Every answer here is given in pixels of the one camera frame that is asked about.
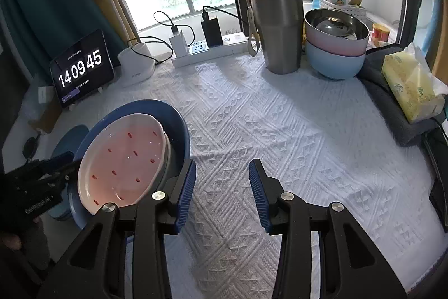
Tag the black round cable device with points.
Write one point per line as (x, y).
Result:
(30, 147)

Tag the red yellow can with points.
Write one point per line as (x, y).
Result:
(379, 35)

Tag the yellow tissue pack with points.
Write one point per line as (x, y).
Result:
(419, 93)

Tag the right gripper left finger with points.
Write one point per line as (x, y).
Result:
(94, 264)

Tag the white bowl pink inside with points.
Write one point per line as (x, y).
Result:
(124, 161)

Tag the dark grey folded cloth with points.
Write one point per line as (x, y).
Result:
(405, 134)

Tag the white power strip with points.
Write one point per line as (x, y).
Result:
(198, 52)

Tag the white textured tablecloth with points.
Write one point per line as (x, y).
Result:
(324, 140)

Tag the steel inner bowl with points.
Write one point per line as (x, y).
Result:
(337, 23)

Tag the small white box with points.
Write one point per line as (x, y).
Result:
(45, 94)

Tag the black power adapter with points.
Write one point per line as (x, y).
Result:
(211, 29)

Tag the cardboard box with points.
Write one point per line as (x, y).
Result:
(46, 122)

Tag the white charger plug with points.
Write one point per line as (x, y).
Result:
(178, 43)

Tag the pink small bowl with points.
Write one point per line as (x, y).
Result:
(338, 45)

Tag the light blue small bowl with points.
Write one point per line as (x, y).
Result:
(332, 66)

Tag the steel travel tumbler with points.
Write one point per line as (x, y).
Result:
(277, 27)

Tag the tablet showing clock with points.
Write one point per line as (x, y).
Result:
(81, 69)

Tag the left hand dark glove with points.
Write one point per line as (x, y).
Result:
(25, 255)

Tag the dark blue bowl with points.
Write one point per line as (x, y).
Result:
(173, 124)

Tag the white plastic basket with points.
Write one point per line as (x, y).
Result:
(354, 10)

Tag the white lamp base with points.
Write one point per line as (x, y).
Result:
(137, 64)

